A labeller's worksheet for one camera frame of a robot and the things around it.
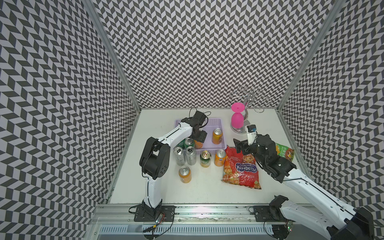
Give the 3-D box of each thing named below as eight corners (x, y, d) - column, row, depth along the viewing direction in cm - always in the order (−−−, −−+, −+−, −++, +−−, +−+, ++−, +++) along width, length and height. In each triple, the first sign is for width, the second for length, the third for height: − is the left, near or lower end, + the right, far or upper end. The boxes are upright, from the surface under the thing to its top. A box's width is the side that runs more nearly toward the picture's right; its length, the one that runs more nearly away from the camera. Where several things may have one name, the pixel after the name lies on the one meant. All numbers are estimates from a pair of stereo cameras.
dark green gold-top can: (198, 164, 91) (198, 156, 83) (203, 157, 95) (203, 148, 86) (207, 169, 89) (208, 161, 81) (211, 161, 93) (212, 153, 84)
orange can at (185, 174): (180, 183, 84) (178, 176, 76) (181, 173, 88) (179, 165, 80) (191, 183, 84) (190, 176, 76) (191, 173, 88) (190, 165, 80)
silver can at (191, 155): (187, 165, 92) (185, 154, 80) (188, 157, 95) (186, 145, 84) (196, 165, 92) (195, 154, 80) (196, 157, 95) (195, 145, 84)
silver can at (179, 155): (175, 165, 90) (172, 155, 80) (176, 157, 94) (173, 146, 83) (184, 165, 90) (182, 155, 80) (185, 157, 94) (183, 146, 83)
